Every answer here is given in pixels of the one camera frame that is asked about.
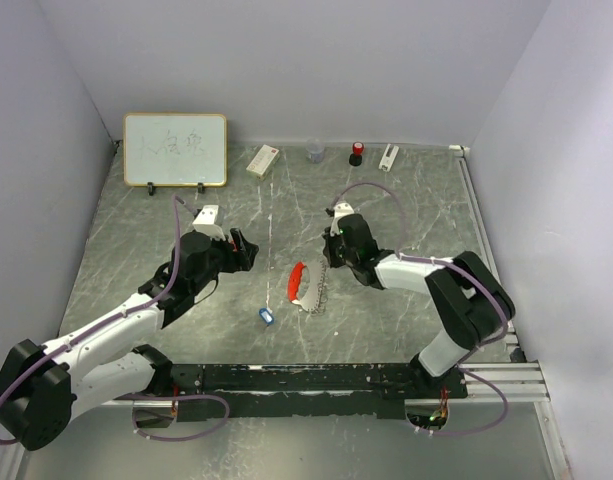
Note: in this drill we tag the white stapler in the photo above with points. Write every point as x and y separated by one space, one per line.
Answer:
388 157

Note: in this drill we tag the small whiteboard yellow frame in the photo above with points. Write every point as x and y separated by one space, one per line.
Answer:
174 149

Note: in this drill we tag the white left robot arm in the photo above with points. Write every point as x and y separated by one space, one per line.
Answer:
43 388

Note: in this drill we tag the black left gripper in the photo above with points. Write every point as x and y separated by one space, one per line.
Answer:
244 258

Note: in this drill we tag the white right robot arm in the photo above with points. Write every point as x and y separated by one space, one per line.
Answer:
472 305

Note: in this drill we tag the clear jar of paperclips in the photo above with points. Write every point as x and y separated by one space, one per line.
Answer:
315 150

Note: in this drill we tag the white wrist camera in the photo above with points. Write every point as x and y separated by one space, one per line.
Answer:
342 209
209 222

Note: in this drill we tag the aluminium rail frame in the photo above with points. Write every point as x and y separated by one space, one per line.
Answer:
521 382

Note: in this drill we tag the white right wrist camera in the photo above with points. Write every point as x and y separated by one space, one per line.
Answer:
342 209

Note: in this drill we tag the blue tagged key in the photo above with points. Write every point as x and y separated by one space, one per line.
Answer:
267 316

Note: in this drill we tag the black whiteboard stand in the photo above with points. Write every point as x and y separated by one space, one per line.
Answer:
151 188

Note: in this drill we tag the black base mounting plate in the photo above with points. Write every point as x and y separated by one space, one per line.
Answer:
382 390

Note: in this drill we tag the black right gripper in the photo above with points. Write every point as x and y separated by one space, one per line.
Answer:
330 239

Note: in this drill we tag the red black stamp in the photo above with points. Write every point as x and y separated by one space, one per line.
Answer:
356 156

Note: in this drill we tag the white cardboard box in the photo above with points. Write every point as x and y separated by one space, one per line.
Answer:
263 161

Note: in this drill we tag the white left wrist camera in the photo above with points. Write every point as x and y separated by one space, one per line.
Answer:
209 222

